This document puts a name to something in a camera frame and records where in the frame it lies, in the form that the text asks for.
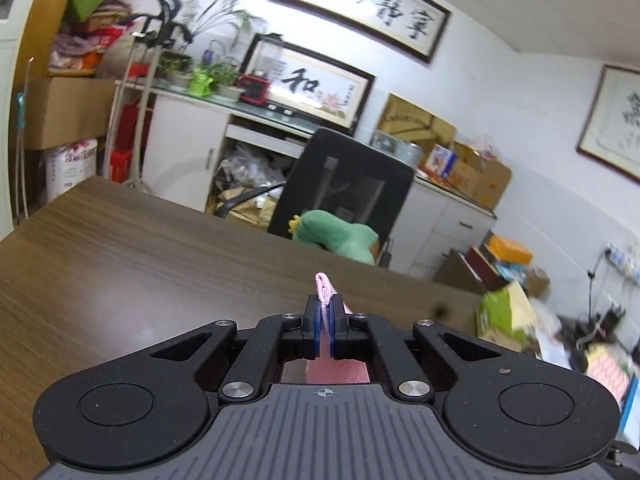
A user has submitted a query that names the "pink fluffy towel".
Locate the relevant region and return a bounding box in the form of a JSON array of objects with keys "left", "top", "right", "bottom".
[{"left": 304, "top": 272, "right": 370, "bottom": 385}]

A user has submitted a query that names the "green tissue box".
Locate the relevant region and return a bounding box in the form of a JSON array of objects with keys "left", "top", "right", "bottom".
[{"left": 475, "top": 282, "right": 537, "bottom": 353}]

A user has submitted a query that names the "white side cabinet with drawers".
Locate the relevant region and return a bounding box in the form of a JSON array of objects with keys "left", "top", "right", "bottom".
[{"left": 388, "top": 177, "right": 497, "bottom": 278}]

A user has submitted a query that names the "black office chair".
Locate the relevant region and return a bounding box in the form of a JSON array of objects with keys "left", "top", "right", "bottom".
[{"left": 214, "top": 128, "right": 414, "bottom": 268}]

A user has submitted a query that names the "cardboard box with red letters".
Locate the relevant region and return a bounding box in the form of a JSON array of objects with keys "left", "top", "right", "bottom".
[{"left": 446, "top": 142, "right": 512, "bottom": 210}]

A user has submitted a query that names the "white low cabinet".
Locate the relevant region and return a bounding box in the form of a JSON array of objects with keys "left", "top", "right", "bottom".
[{"left": 129, "top": 84, "right": 318, "bottom": 211}]

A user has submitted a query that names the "flat brown cardboard sheet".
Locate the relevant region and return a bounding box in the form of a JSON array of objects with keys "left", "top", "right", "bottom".
[{"left": 376, "top": 93, "right": 457, "bottom": 154}]

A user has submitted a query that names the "white printed sack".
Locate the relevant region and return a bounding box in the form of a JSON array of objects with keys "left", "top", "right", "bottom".
[{"left": 42, "top": 139, "right": 99, "bottom": 203}]

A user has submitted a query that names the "red base blender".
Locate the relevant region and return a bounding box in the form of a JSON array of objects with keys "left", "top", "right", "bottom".
[{"left": 238, "top": 40, "right": 272, "bottom": 105}]

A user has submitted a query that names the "framed calligraphy with lotus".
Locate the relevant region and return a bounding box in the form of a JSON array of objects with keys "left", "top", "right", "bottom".
[{"left": 243, "top": 34, "right": 375, "bottom": 134}]

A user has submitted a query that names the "green watering can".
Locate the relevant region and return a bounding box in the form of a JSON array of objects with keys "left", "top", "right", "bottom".
[{"left": 186, "top": 70, "right": 213, "bottom": 99}]

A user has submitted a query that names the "potted green plant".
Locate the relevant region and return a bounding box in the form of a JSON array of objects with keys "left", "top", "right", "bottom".
[{"left": 207, "top": 62, "right": 244, "bottom": 102}]

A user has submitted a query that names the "large brown cardboard box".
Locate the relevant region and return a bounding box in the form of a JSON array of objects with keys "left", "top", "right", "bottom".
[{"left": 25, "top": 77, "right": 115, "bottom": 151}]

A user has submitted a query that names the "mop with teal clip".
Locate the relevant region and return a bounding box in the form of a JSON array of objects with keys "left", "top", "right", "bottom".
[{"left": 14, "top": 56, "right": 34, "bottom": 226}]

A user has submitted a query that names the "white metal filing cabinet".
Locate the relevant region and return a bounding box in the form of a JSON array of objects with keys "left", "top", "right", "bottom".
[{"left": 1, "top": 0, "right": 34, "bottom": 237}]

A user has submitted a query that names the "framed picture on right wall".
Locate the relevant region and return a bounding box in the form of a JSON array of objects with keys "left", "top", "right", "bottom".
[{"left": 576, "top": 65, "right": 640, "bottom": 182}]

